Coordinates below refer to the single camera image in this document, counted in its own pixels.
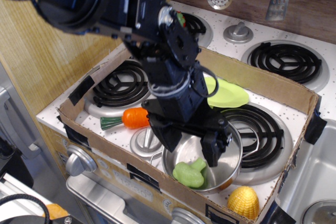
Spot silver stovetop knob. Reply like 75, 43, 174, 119
130, 127, 163, 160
223, 22, 254, 44

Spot orange object bottom left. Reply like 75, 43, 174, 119
46, 204, 69, 220

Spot silver oven knob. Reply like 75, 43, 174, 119
171, 207, 203, 224
66, 145, 98, 177

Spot black cable bottom left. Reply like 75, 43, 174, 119
0, 194, 50, 224

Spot silver stovetop knob back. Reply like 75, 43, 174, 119
223, 22, 254, 44

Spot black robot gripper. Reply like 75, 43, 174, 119
141, 58, 228, 167

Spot silver oven door handle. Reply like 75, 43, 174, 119
66, 175, 136, 223

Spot silver stovetop knob front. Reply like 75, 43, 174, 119
130, 127, 163, 160

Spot light green toy plate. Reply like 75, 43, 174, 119
207, 79, 249, 108

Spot silver oven front knob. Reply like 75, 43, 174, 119
66, 145, 98, 177

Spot front left black burner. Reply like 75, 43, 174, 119
93, 60, 150, 108

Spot yellow toy corn cob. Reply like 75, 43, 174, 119
227, 186, 259, 220

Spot back left black burner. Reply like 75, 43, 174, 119
182, 13, 206, 42

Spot stainless steel pan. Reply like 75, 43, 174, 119
160, 123, 250, 194

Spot hanging metal grater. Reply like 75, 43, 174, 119
265, 0, 289, 22

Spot green toy broccoli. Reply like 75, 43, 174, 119
173, 158, 207, 188

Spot orange toy carrot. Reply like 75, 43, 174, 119
100, 108, 150, 131

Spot brown cardboard fence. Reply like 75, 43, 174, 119
58, 47, 321, 223

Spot stainless steel sink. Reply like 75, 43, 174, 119
275, 120, 335, 223

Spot front right black burner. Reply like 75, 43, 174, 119
219, 104, 284, 169

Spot black burner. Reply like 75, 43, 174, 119
93, 60, 150, 108
219, 104, 284, 169
247, 42, 322, 84
182, 13, 206, 42

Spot red toy strawberry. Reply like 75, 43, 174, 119
176, 12, 186, 27

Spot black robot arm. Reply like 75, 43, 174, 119
14, 0, 230, 167

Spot back right black burner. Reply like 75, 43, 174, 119
247, 42, 322, 84

